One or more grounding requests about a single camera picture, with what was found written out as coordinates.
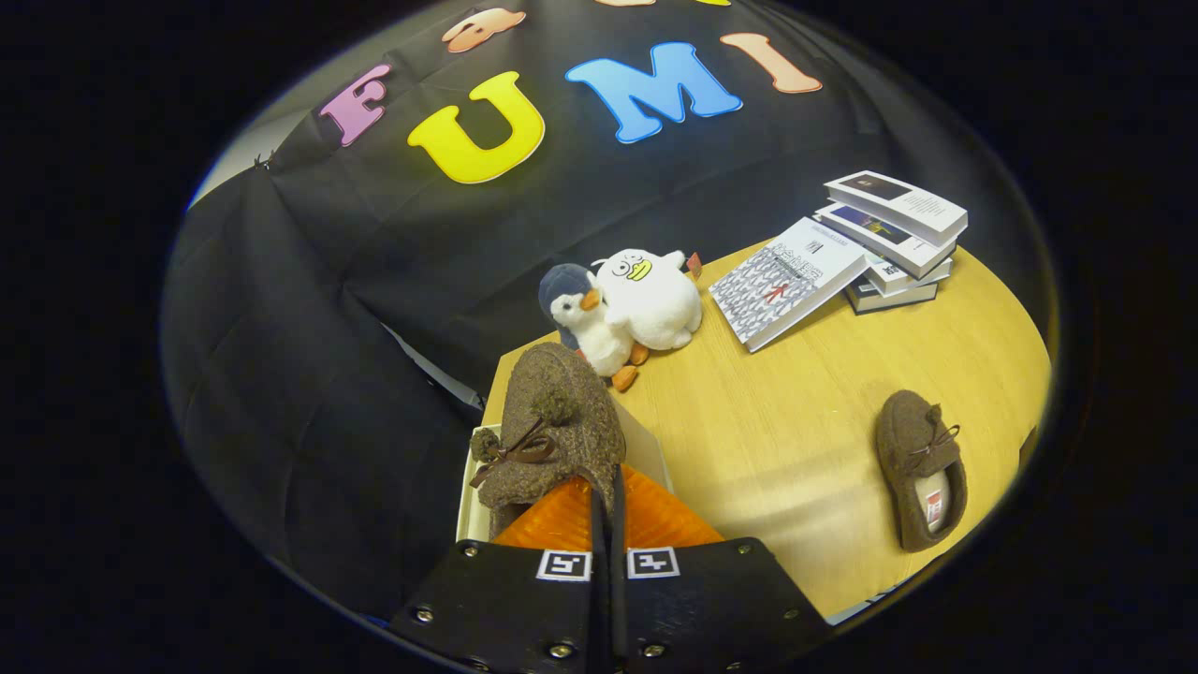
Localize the dark cover book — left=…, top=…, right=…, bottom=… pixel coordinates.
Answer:
left=845, top=278, right=939, bottom=315

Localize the beige fabric storage box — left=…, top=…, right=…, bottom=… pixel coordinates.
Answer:
left=456, top=393, right=675, bottom=544

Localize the white book with dark picture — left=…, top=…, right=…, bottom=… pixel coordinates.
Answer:
left=824, top=170, right=969, bottom=246

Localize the brown fuzzy shoe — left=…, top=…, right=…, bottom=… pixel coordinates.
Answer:
left=875, top=389, right=970, bottom=553
left=468, top=342, right=628, bottom=539

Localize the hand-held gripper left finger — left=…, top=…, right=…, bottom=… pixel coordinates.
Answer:
left=388, top=476, right=610, bottom=674

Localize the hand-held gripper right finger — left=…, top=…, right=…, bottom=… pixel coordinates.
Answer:
left=608, top=465, right=834, bottom=674

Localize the grey penguin plush toy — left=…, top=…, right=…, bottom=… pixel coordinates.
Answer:
left=538, top=263, right=651, bottom=392

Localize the black backdrop cloth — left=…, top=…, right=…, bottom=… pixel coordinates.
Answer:
left=161, top=0, right=1040, bottom=619

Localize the white duck plush toy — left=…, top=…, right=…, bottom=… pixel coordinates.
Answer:
left=592, top=248, right=704, bottom=352

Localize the grey patterned cover book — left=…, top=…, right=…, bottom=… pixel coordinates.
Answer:
left=709, top=217, right=871, bottom=354

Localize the white paperback book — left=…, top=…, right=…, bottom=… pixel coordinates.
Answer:
left=863, top=253, right=954, bottom=297

